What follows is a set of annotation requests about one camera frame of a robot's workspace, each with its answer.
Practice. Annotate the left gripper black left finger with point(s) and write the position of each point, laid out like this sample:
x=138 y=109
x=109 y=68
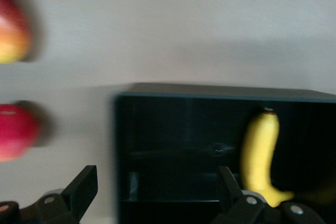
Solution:
x=78 y=192

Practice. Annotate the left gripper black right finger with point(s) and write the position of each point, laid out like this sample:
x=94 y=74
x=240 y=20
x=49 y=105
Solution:
x=229 y=192

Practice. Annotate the black glossy plastic box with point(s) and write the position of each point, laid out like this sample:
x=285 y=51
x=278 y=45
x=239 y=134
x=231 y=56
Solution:
x=170 y=129

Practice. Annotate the yellow banana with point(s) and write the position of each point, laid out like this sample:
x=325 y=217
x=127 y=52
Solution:
x=260 y=150

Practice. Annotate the red apple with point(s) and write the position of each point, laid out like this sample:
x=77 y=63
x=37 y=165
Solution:
x=13 y=132

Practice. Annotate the red and yellow mango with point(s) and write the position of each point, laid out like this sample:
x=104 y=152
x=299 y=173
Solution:
x=10 y=32

